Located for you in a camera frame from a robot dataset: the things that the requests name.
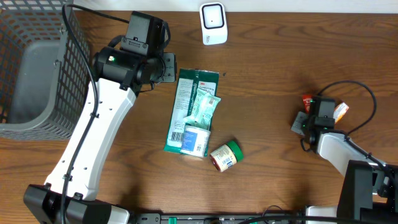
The red coffee stick sachet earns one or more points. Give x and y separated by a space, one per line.
307 99

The white teal wipes packet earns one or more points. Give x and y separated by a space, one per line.
203 109

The white barcode scanner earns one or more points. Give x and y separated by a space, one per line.
213 23

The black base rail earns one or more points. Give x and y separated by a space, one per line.
197 218

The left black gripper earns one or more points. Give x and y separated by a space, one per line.
170 62

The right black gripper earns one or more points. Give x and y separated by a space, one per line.
296 126

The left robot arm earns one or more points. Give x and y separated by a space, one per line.
118 72

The green white glove package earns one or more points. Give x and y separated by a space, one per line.
188 82

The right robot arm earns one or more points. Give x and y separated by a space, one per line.
369 191

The blue white yogurt cup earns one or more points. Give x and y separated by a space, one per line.
195 141

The grey plastic mesh basket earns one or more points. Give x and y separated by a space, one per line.
44 81

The small orange box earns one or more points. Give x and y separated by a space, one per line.
340 111

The green lid jar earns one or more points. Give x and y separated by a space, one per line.
226 156

